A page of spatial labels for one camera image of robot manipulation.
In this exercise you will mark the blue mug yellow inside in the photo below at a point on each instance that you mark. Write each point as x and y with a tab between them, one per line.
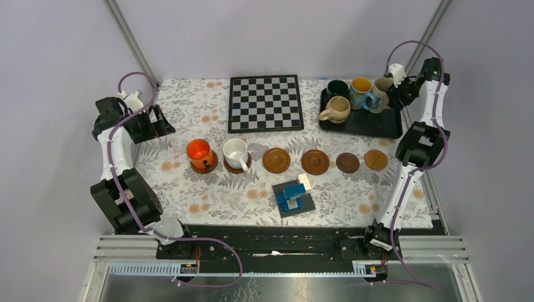
361	95

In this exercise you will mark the brown wooden ringed coaster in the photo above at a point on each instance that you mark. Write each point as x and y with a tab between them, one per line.
315	162
276	160
207	167
238	170

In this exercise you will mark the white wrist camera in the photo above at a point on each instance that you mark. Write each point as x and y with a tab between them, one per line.
397	73
132	100

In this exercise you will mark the lego brick model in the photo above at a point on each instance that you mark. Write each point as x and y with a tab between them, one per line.
294	197

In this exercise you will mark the light orange coaster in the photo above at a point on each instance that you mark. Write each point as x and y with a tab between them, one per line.
376	160

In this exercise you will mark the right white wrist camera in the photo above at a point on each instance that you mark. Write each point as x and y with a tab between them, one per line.
397	73

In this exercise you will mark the orange mug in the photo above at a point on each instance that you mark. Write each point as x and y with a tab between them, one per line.
199	150

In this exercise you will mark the dark green mug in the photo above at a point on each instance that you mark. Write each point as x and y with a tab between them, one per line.
337	88

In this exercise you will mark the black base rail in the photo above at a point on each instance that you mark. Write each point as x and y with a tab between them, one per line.
262	249

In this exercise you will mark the dark walnut coaster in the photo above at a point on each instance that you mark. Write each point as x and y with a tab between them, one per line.
347	163

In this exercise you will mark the black white chessboard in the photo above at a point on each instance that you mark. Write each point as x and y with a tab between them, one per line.
264	103

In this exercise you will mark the floral tablecloth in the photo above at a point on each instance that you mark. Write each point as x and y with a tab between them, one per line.
199	109

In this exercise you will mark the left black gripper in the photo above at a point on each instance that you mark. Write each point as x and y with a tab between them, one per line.
155	129

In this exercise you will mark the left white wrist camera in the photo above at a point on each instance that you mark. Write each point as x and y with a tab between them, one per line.
132	100

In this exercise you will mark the beige round mug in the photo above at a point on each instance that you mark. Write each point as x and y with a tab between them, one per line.
337	110

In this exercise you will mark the cream tall mug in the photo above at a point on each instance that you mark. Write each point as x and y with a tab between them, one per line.
380	87

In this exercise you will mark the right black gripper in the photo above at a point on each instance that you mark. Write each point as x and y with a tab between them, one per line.
394	95

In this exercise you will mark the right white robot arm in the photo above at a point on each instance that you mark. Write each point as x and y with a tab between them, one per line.
418	150

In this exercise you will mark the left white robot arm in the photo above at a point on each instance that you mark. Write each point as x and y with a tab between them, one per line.
122	194

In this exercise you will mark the black cup tray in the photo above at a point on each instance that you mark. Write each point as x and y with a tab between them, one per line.
387	124

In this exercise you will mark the white mug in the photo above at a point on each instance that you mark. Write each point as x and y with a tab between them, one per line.
236	154

